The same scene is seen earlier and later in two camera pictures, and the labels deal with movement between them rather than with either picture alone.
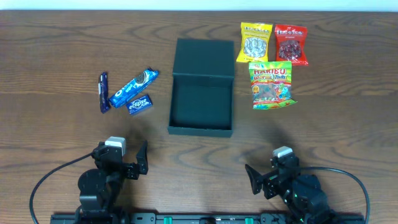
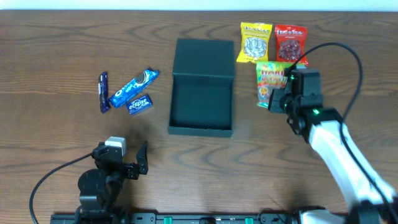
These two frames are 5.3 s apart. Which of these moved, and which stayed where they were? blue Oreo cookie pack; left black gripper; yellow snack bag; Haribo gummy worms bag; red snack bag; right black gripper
Moved: right black gripper; Haribo gummy worms bag
Stayed: red snack bag; blue Oreo cookie pack; left black gripper; yellow snack bag
